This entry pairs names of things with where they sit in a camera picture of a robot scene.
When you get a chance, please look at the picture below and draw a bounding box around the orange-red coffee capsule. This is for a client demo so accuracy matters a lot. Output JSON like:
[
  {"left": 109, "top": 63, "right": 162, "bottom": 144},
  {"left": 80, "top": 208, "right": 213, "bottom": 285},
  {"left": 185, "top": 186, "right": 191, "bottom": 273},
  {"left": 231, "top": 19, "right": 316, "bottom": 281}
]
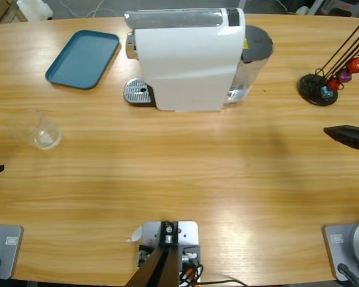
[{"left": 346, "top": 56, "right": 359, "bottom": 74}]

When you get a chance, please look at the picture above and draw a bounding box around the clear glass cup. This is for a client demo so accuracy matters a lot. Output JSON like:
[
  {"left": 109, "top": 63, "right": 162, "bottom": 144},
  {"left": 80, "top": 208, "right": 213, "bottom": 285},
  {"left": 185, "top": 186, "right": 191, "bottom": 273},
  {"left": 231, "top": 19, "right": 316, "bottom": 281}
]
[{"left": 7, "top": 109, "right": 63, "bottom": 151}]

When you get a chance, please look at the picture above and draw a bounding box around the chrome coffee machine lever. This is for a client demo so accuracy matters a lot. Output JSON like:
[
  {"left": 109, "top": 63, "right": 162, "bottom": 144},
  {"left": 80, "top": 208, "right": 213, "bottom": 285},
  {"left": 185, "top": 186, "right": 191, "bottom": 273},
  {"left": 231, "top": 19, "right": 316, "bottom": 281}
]
[{"left": 124, "top": 8, "right": 225, "bottom": 30}]

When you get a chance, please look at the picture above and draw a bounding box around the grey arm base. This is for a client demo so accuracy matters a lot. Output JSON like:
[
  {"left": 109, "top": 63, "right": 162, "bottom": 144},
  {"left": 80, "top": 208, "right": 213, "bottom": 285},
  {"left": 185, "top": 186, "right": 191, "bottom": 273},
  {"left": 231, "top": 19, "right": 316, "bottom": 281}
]
[
  {"left": 0, "top": 224, "right": 24, "bottom": 280},
  {"left": 322, "top": 220, "right": 359, "bottom": 282}
]

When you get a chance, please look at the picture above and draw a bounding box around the purple coffee capsule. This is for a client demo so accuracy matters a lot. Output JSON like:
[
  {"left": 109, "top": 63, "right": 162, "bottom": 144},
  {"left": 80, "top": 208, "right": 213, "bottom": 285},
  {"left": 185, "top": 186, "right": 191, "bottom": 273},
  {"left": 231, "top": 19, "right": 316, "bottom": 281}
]
[{"left": 337, "top": 68, "right": 353, "bottom": 84}]

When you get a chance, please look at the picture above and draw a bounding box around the dark red coffee capsule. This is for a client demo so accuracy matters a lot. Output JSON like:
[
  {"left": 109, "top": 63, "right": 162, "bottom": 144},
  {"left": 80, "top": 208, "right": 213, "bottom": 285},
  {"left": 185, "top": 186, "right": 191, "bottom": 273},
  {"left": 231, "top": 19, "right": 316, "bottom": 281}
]
[{"left": 327, "top": 78, "right": 343, "bottom": 92}]

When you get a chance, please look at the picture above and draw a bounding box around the white capsule coffee machine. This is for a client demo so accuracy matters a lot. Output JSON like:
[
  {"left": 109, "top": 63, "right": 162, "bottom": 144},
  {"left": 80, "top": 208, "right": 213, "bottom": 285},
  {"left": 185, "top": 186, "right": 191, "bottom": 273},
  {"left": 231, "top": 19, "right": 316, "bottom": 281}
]
[{"left": 124, "top": 7, "right": 247, "bottom": 114}]

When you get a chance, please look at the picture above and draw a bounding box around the black capsule holder with rods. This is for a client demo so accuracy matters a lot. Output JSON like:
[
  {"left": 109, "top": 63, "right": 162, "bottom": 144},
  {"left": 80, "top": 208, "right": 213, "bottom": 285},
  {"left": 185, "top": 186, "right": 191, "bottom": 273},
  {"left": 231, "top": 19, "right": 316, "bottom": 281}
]
[{"left": 297, "top": 19, "right": 359, "bottom": 107}]

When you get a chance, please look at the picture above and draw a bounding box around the clear water tank black lid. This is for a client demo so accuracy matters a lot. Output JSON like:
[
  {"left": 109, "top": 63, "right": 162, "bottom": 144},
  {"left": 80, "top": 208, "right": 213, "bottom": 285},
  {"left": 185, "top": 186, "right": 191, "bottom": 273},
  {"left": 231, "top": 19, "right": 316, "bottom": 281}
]
[{"left": 226, "top": 25, "right": 275, "bottom": 106}]

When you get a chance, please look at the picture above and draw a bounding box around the teal plastic tray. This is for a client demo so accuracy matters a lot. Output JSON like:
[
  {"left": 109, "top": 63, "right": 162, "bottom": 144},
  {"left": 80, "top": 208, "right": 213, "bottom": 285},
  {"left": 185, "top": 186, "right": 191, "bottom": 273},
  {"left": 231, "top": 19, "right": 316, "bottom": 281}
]
[{"left": 44, "top": 29, "right": 121, "bottom": 90}]

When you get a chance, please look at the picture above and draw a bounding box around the white paper tag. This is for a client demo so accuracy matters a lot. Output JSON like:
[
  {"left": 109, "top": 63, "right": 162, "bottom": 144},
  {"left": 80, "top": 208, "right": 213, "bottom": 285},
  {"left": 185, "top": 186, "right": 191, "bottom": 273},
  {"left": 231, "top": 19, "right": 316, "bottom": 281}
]
[{"left": 126, "top": 225, "right": 144, "bottom": 243}]

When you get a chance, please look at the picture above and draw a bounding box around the metal drip tray grate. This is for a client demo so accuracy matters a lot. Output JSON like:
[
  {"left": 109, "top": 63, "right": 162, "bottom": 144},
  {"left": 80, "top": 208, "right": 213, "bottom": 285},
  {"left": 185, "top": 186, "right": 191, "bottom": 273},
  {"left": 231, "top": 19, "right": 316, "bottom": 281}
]
[{"left": 123, "top": 77, "right": 152, "bottom": 105}]

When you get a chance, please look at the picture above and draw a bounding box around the white foam sheet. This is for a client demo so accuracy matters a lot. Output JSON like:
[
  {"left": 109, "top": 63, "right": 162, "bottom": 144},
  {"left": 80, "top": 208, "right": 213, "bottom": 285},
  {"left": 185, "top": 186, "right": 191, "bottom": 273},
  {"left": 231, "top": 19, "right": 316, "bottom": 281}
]
[{"left": 16, "top": 0, "right": 54, "bottom": 21}]

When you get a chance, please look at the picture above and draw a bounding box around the white block with dark post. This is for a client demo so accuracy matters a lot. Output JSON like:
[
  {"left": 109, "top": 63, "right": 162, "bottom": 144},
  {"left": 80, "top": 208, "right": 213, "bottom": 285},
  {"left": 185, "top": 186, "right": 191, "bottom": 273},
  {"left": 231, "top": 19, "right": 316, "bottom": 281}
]
[{"left": 127, "top": 220, "right": 203, "bottom": 287}]

